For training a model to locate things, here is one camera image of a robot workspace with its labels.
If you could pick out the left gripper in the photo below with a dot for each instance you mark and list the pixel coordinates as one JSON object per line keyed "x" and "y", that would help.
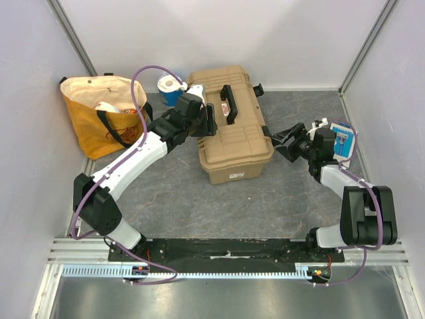
{"x": 210, "y": 127}

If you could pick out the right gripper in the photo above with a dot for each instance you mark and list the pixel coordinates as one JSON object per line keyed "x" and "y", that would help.
{"x": 296, "y": 141}

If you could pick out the tan plastic toolbox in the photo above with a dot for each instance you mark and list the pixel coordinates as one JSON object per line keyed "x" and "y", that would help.
{"x": 239, "y": 149}

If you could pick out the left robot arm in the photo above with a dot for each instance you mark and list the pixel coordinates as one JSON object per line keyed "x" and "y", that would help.
{"x": 95, "y": 196}

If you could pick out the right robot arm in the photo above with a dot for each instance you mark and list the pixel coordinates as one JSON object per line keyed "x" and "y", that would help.
{"x": 367, "y": 219}

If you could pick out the blue razor package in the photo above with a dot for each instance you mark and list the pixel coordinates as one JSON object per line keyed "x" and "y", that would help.
{"x": 344, "y": 142}

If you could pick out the yellow canvas tote bag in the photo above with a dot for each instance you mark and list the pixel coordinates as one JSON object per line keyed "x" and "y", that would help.
{"x": 104, "y": 116}

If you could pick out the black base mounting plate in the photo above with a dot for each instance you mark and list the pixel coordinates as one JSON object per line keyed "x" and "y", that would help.
{"x": 233, "y": 255}

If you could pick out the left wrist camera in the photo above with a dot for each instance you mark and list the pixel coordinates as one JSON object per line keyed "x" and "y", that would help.
{"x": 199, "y": 91}

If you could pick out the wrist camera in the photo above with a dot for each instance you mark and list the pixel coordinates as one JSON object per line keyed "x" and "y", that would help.
{"x": 316, "y": 125}
{"x": 199, "y": 91}

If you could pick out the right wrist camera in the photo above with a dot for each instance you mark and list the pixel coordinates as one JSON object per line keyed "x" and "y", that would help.
{"x": 316, "y": 125}

